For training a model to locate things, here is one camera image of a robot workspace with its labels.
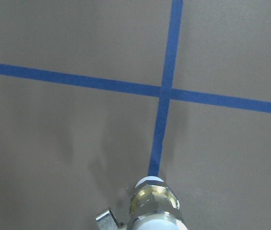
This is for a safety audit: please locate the brown table mat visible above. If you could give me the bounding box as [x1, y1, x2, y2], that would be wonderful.
[0, 0, 271, 230]

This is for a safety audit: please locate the white PPR brass valve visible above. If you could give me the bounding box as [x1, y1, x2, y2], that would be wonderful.
[95, 176, 187, 230]

